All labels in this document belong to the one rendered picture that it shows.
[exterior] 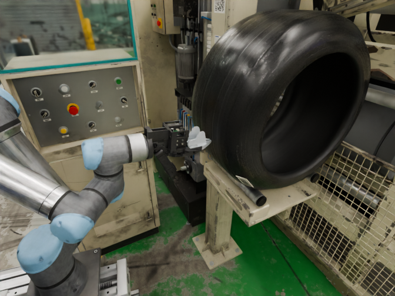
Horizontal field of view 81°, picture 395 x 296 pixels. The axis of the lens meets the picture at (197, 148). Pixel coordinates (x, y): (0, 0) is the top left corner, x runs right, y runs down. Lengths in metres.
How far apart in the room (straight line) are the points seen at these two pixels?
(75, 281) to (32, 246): 0.19
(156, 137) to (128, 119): 0.72
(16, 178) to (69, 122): 0.70
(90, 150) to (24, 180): 0.15
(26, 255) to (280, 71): 0.81
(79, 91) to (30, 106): 0.21
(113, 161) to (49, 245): 0.32
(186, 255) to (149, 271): 0.26
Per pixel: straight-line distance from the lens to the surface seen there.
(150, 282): 1.73
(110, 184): 0.65
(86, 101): 1.27
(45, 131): 1.32
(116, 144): 0.60
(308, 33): 0.69
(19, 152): 0.82
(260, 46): 0.65
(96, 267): 0.99
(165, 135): 0.63
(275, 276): 1.80
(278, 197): 1.07
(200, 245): 1.83
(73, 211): 0.59
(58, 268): 0.84
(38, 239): 0.83
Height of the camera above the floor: 1.52
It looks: 33 degrees down
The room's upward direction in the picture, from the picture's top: straight up
